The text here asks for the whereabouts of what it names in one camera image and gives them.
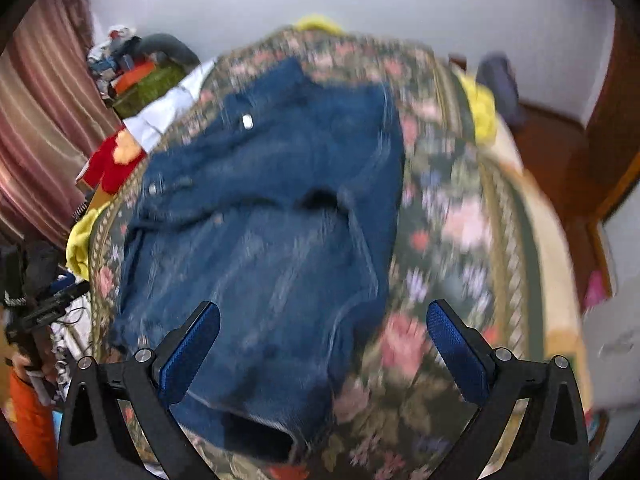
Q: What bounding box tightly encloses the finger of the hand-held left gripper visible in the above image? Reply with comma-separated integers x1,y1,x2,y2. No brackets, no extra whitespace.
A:
5,280,92,333

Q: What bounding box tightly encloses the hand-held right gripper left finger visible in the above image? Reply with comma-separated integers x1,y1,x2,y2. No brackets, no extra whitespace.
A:
57,301,222,480

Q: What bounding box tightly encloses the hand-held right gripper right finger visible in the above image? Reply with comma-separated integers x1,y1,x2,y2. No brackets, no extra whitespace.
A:
426,299,592,480

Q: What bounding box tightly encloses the blue denim jacket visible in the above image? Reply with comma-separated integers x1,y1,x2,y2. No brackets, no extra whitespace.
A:
107,57,407,464

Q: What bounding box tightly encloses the pile of clothes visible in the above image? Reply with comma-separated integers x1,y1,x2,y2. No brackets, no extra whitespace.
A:
87,24,147,97

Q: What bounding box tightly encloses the person's left hand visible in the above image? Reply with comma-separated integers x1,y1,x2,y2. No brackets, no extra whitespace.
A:
10,345,59,380

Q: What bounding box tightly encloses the yellow cloth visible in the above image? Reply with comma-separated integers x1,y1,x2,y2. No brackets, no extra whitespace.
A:
292,14,347,37
457,75,502,144
66,200,114,279

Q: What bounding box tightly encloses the cream bed sheet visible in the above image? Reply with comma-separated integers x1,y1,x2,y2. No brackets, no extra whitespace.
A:
492,120,594,412

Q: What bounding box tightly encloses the floral bed blanket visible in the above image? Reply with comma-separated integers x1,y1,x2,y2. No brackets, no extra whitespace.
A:
87,25,557,480

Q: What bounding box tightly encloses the red plush toy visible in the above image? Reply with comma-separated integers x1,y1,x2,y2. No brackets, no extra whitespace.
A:
82,127,151,197

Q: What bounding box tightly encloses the striped brown curtain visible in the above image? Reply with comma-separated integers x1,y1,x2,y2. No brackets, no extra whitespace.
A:
0,0,126,252

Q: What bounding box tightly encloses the pink blurred object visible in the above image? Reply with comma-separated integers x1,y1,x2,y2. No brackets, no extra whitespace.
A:
584,270,609,312

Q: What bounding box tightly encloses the pale grey blurred object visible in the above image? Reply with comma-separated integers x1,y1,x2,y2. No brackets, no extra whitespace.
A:
582,280,640,412

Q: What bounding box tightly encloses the white and blue cloth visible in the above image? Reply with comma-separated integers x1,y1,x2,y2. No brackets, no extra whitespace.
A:
122,60,219,154

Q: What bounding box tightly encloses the green patterned box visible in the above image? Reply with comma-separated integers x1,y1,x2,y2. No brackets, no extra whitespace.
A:
111,62,187,120

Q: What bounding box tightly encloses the orange box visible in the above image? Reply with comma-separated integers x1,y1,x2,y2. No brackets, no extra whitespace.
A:
115,62,159,97

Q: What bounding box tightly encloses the dark blue cloth bundle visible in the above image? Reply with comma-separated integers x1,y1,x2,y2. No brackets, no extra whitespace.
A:
475,52,527,129

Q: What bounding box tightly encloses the grey neck pillow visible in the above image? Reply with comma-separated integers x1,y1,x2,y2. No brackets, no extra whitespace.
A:
137,32,202,67

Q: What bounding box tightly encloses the wooden wardrobe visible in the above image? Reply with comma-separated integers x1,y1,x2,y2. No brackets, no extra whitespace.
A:
582,5,640,223

